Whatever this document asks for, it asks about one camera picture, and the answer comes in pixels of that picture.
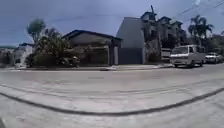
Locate grey concrete pavement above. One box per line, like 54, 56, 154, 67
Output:
6, 63, 174, 72

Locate low dark-roofed house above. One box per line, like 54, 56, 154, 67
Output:
61, 29, 124, 66

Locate grey concrete road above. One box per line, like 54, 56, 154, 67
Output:
0, 63, 224, 128

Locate tall grey building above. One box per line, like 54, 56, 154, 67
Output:
115, 10, 188, 65

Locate bushes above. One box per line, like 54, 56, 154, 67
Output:
25, 28, 81, 69

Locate white van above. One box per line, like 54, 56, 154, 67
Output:
169, 44, 207, 69

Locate pale building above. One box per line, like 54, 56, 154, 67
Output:
0, 42, 35, 67

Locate palm tree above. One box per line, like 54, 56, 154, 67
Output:
187, 14, 215, 48

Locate white car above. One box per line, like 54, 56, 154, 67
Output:
204, 52, 224, 65

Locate overhead wires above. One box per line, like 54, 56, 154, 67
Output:
0, 0, 224, 34

